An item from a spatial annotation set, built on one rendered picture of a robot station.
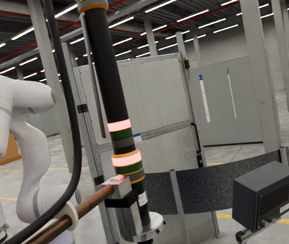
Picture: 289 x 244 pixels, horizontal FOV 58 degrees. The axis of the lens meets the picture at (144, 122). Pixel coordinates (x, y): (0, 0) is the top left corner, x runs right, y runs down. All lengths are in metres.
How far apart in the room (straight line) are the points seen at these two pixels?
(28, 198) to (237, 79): 5.80
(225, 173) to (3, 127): 1.88
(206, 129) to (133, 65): 4.61
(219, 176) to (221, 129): 4.40
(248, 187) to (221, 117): 5.59
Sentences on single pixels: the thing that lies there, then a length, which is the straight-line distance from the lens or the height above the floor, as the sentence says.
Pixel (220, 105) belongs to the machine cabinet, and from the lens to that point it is 6.58.
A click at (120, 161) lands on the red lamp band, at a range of 0.38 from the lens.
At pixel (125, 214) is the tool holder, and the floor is 1.49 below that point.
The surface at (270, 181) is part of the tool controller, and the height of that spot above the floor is 1.23.
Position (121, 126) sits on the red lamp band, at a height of 1.62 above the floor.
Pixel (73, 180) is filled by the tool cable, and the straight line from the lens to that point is 0.31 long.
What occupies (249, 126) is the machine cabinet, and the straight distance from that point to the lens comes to 6.53.
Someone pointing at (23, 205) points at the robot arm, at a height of 1.36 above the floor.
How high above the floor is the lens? 1.65
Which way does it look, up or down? 6 degrees down
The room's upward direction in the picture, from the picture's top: 12 degrees counter-clockwise
